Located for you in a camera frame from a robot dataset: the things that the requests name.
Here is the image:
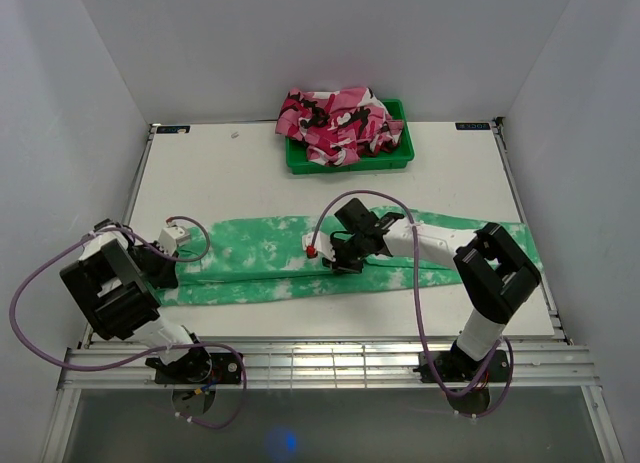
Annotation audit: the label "green plastic bin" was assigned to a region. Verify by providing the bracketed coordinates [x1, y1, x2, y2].
[284, 99, 415, 175]

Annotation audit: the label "green white tie-dye trousers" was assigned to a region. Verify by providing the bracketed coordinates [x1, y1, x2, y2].
[154, 207, 546, 308]

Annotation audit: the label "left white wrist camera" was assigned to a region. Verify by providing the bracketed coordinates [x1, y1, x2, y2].
[156, 222, 191, 257]

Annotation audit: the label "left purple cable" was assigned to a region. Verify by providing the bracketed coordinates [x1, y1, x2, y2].
[8, 215, 249, 430]

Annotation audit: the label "aluminium frame rail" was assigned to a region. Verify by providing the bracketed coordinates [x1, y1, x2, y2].
[58, 339, 601, 390]

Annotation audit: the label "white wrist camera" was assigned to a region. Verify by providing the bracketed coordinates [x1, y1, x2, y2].
[301, 232, 335, 267]
[156, 222, 191, 257]

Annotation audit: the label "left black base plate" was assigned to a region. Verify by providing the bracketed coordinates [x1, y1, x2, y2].
[145, 349, 242, 386]

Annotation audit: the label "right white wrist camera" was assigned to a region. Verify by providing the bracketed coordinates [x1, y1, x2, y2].
[301, 232, 335, 267]

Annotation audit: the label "left blue table label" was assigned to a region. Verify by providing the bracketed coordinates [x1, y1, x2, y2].
[155, 125, 191, 134]

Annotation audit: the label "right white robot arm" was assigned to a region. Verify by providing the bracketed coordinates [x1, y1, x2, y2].
[306, 198, 541, 384]

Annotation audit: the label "purple cable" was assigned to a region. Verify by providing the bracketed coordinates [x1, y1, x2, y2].
[307, 190, 514, 419]
[8, 215, 249, 430]

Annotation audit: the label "pink camouflage trousers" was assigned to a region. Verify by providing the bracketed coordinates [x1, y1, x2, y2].
[275, 87, 404, 167]

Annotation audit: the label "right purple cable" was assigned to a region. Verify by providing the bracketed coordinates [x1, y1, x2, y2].
[307, 190, 514, 419]

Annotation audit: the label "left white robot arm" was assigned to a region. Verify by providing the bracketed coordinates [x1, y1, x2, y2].
[60, 219, 214, 384]

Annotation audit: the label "blue table label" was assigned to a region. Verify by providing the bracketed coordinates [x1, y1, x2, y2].
[455, 122, 491, 131]
[155, 125, 191, 134]

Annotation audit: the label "right blue table label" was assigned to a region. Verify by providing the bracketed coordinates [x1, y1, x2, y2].
[455, 122, 491, 131]

